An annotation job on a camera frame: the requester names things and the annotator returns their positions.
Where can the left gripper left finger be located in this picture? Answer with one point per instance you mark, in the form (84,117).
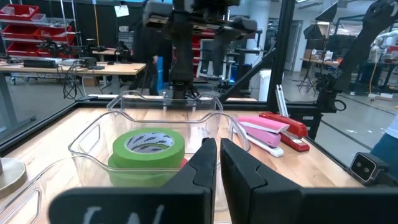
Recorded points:
(140,205)

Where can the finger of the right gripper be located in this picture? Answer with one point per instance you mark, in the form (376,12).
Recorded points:
(224,49)
(206,53)

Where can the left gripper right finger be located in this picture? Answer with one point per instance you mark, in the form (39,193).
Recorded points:
(295,205)

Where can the pink rectangular block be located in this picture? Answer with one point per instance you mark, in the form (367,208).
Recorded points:
(184,162)

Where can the red stapler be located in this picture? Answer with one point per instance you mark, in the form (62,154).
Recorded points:
(295,127)

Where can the pink stapler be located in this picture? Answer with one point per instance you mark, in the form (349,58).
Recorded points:
(261,123)

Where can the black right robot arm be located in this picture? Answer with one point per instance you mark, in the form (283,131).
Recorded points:
(183,62)

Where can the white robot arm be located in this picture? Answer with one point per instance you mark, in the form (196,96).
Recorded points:
(385,40)

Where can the person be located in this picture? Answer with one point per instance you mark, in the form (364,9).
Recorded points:
(387,149)
(149,46)

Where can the silver aluminium extrusion bar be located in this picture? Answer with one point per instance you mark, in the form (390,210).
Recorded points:
(281,99)

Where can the clear plastic bin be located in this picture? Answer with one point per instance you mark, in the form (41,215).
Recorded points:
(18,202)
(87,140)
(124,105)

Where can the wooden workbench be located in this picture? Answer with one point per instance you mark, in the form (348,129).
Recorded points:
(118,68)

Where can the white paper sheet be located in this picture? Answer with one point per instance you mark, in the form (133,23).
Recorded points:
(121,11)

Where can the black equipment box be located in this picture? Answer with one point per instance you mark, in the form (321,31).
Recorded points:
(40,63)

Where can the red bin storage shelf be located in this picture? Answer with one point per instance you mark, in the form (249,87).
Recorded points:
(18,31)

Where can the black aluminium rig frame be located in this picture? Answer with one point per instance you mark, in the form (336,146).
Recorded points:
(281,46)

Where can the small black two-lens camera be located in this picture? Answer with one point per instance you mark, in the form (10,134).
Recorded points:
(367,168)

